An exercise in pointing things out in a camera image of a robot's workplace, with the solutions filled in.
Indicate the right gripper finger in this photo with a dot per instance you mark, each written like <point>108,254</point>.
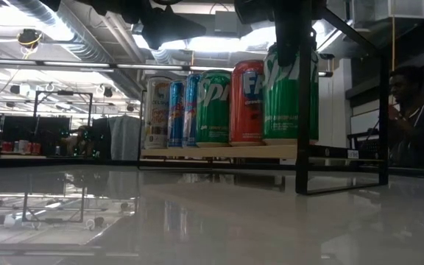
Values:
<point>287,37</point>

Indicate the person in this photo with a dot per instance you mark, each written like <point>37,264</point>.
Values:
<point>81,141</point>
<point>418,121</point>

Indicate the long ceiling light bar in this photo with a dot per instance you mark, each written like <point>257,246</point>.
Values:
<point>87,65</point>

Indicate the tall white Celsius can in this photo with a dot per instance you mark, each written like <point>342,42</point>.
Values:
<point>158,114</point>

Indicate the green Sprite can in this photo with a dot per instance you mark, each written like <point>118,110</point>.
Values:
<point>213,108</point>
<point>283,106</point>

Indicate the blue silver energy drink can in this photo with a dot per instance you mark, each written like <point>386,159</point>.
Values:
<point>177,114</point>
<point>191,110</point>

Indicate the grey hanging cloth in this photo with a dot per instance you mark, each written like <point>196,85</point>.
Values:
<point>125,136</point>

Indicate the white hanging panel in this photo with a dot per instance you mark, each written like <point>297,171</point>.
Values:
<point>388,9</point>

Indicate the red Fanta can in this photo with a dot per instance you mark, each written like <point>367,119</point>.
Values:
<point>247,105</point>

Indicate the black metal rack frame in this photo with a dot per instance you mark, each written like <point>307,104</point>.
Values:
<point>63,94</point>

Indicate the black round ceiling device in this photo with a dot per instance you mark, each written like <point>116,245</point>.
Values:
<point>28,37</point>

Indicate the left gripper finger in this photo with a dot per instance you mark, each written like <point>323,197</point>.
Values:
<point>168,27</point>

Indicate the silver ventilation duct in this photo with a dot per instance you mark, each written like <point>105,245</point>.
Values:
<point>79,40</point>

